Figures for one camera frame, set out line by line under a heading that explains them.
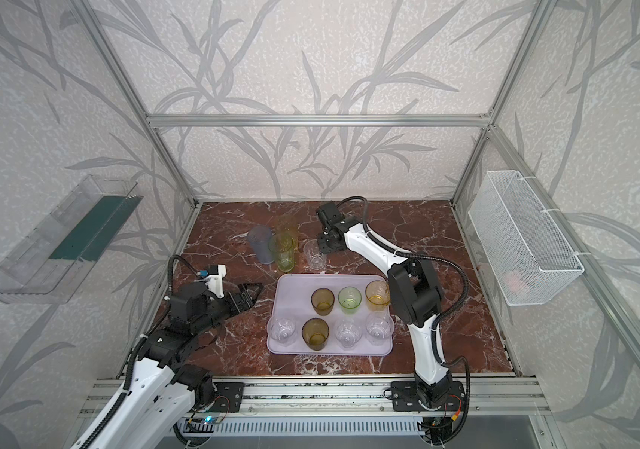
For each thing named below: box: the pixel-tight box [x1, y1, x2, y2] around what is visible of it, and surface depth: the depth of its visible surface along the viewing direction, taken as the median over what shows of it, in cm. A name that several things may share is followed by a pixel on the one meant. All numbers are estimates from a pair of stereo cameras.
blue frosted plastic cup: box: [247, 225, 275, 265], surface depth 101 cm
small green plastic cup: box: [337, 286, 363, 316], surface depth 89 cm
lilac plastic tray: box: [266, 273, 394, 357], surface depth 86 cm
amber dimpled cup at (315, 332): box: [301, 317, 331, 351], surface depth 80 cm
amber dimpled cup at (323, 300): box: [310, 287, 335, 317], surface depth 88 cm
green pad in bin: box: [48, 194, 145, 262], surface depth 69 cm
